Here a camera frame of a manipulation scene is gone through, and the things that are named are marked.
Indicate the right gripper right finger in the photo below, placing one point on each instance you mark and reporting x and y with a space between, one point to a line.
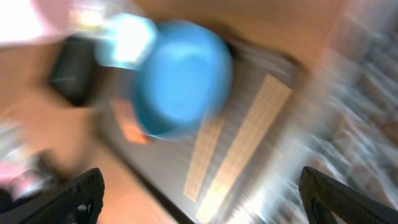
324 197

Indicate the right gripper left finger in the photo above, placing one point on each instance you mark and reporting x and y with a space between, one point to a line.
79 200

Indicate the grey dishwasher rack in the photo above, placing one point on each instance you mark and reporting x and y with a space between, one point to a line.
346 126

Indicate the long wooden chopstick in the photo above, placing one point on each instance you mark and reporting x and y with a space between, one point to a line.
245 149

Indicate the orange carrot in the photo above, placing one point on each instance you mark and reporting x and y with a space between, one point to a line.
125 116

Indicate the dark brown serving tray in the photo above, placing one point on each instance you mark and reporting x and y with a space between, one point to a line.
179 172

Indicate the short wooden chopstick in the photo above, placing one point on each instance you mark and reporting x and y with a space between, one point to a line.
205 145

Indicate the black rectangular bin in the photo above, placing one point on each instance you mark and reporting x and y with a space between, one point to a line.
73 73

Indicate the dark blue plate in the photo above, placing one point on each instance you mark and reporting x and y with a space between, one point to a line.
185 80

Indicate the light blue small bowl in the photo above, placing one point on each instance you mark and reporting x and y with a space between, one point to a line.
126 41

